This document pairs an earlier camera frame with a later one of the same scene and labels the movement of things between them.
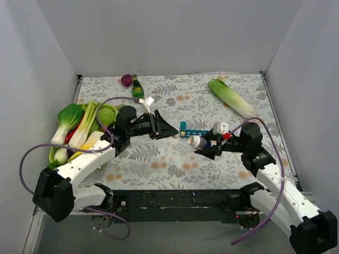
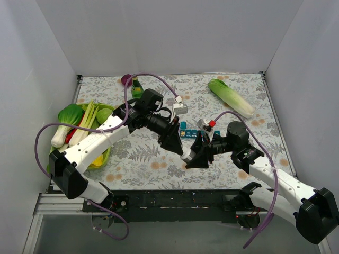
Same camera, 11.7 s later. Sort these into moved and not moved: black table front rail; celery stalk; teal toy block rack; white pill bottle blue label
Moved: white pill bottle blue label
Not moved: black table front rail; teal toy block rack; celery stalk
